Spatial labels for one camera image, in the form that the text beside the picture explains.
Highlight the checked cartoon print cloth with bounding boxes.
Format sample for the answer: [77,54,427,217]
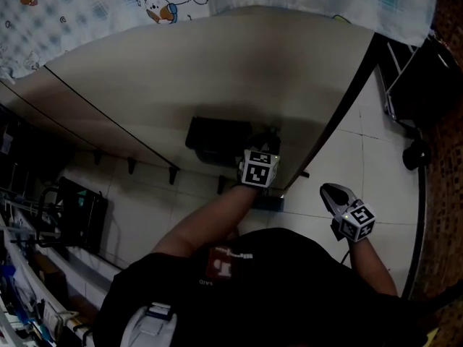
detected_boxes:
[0,0,438,81]

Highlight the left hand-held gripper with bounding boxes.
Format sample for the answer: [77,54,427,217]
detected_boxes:
[237,131,283,189]

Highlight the brown cardboard box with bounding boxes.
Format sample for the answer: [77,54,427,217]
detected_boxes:
[34,253,72,305]

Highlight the white shelf rack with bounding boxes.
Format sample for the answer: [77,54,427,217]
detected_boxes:
[0,186,124,347]

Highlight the black box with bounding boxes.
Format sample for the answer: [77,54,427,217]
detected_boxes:
[184,116,254,166]

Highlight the white storage bin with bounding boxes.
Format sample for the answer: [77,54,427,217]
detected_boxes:
[48,244,124,305]

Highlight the black folding cart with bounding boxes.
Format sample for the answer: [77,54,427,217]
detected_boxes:
[35,176,110,256]

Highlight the black caster wheel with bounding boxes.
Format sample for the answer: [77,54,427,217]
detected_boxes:
[402,139,432,171]

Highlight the black metal rack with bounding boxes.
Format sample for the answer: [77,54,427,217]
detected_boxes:
[375,34,463,132]

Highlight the person's left forearm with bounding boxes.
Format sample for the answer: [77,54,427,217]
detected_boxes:
[150,183,260,259]

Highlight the person's black shirt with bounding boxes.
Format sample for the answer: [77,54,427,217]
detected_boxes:
[92,228,428,347]

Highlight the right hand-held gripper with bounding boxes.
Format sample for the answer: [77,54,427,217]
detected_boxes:
[319,182,377,244]

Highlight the dark storage shelf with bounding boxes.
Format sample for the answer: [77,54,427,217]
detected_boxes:
[0,103,77,194]

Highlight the person's right forearm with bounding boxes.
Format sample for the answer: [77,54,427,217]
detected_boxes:
[347,236,399,296]

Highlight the white body-worn pouch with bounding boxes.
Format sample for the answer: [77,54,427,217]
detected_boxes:
[120,301,179,347]

